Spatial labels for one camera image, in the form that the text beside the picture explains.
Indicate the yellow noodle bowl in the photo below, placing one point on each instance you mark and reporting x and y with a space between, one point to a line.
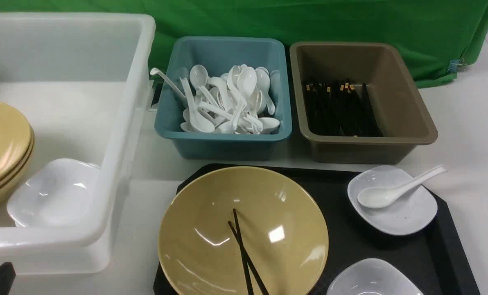
283 231

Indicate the black chopstick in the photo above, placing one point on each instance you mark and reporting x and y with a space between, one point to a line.
247 277
252 266

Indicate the white soup spoon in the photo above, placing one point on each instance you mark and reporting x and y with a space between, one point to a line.
380 197

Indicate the white square dish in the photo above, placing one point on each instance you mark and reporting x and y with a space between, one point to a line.
372 276
409 214

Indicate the pile of white spoons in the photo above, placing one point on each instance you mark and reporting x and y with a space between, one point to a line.
236 102

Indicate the bundle of black chopsticks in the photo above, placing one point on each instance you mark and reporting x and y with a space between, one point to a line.
340 108

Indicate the blue plastic spoon bin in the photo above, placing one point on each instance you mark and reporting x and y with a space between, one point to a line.
218 54

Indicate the white ladle spoon on rim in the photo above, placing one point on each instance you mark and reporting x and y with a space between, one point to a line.
168 82

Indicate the brown plastic chopstick bin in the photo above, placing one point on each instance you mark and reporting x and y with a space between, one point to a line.
399 109

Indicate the large white plastic tub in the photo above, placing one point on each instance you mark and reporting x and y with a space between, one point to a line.
82 82

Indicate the white square dishes in tub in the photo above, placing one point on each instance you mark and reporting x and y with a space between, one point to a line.
59 194

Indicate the black plastic serving tray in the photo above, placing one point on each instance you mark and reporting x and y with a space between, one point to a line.
433 259

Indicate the blue binder clip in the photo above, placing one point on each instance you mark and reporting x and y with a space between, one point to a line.
457 65

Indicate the green backdrop cloth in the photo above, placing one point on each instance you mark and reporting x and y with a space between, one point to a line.
429 34

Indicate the stacked yellow bowls in tub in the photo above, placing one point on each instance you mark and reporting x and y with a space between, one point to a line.
17 143

